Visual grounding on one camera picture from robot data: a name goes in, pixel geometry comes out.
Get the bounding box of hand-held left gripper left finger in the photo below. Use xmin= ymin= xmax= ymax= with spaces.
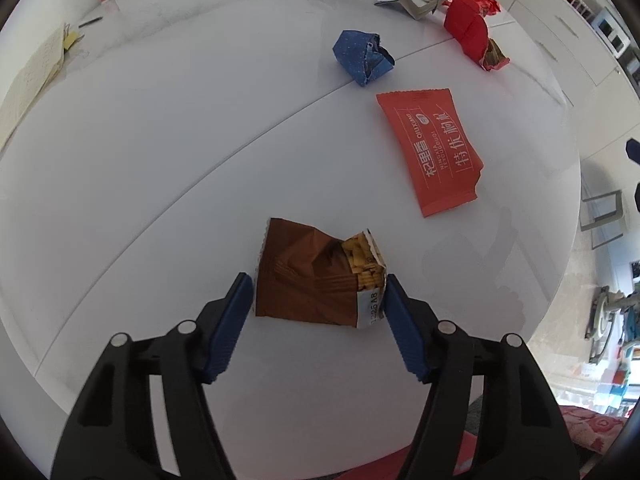
xmin=50 ymin=272 xmax=254 ymax=480

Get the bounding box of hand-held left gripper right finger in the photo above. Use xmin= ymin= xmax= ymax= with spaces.
xmin=382 ymin=274 xmax=581 ymax=480

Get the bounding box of brown snack packet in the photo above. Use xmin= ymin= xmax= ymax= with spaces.
xmin=254 ymin=217 xmax=388 ymax=329

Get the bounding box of orange-red flat snack packet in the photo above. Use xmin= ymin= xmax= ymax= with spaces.
xmin=376 ymin=88 xmax=485 ymax=218

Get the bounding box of red patterned clothing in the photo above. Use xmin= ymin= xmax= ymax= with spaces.
xmin=450 ymin=405 xmax=626 ymax=480

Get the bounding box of dark blue crumpled wrapper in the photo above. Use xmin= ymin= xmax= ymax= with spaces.
xmin=333 ymin=30 xmax=396 ymax=88

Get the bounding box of red brown torn wrapper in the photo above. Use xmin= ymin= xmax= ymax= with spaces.
xmin=443 ymin=2 xmax=511 ymax=72

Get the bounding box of cream paper notebook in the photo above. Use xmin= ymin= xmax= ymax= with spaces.
xmin=0 ymin=22 xmax=68 ymax=148

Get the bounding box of grey drawer unit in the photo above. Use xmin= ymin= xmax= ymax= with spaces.
xmin=510 ymin=0 xmax=640 ymax=106

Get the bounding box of white countertop appliance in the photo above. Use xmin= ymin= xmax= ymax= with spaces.
xmin=592 ymin=7 xmax=631 ymax=53

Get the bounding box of grey metal frame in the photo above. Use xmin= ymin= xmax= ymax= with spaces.
xmin=580 ymin=189 xmax=626 ymax=251

